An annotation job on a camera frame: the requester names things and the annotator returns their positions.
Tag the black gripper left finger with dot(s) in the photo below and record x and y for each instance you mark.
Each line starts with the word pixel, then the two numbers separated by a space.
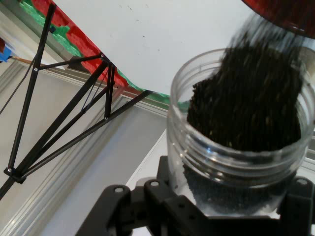
pixel 152 211

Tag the clear plastic jar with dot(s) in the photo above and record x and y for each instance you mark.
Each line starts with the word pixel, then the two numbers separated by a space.
pixel 221 159

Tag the black seeds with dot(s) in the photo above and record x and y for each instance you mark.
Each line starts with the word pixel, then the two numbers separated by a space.
pixel 246 98

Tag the black tripod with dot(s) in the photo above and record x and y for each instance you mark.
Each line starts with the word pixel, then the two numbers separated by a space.
pixel 28 98

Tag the blue plastic block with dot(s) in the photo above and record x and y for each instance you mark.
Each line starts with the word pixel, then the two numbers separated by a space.
pixel 5 55

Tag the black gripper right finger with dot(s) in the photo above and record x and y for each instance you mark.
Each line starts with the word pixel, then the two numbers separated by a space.
pixel 300 211

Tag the red bowl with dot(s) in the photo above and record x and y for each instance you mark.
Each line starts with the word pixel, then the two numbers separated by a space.
pixel 283 14

